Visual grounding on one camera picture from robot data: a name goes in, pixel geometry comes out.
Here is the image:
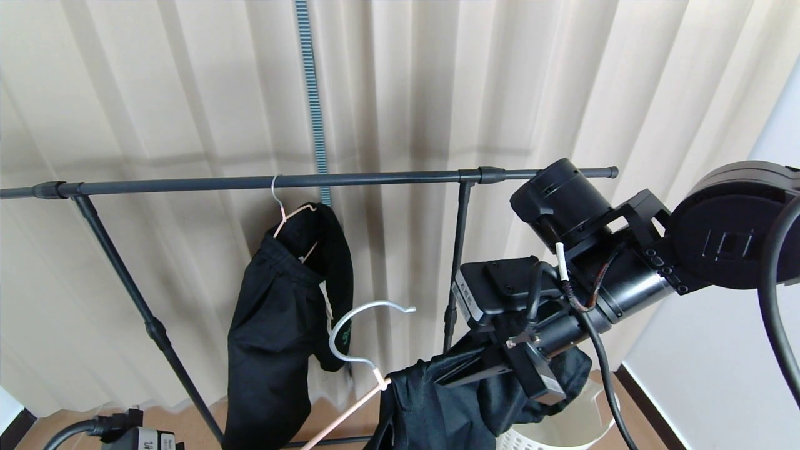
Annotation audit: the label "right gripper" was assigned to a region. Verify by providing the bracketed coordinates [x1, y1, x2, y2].
[502, 249, 678, 408]

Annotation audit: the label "black garment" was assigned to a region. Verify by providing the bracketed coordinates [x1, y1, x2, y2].
[366, 346, 593, 450]

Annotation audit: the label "pink clothes hanger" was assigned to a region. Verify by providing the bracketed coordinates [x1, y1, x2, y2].
[270, 175, 319, 263]
[317, 301, 418, 450]

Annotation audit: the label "black shorts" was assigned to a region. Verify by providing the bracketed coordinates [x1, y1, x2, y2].
[222, 202, 355, 450]

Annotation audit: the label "white laundry basket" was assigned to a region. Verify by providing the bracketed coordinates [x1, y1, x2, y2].
[497, 370, 621, 450]

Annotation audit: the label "black clothes rack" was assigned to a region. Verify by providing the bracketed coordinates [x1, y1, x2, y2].
[0, 166, 619, 450]

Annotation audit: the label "beige curtain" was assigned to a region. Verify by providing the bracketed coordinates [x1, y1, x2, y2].
[0, 0, 800, 413]

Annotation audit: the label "black cable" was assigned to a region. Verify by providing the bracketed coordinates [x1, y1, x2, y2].
[757, 194, 800, 410]
[524, 261, 639, 450]
[41, 409, 146, 450]

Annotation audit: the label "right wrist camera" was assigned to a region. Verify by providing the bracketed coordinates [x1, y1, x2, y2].
[451, 256, 563, 327]

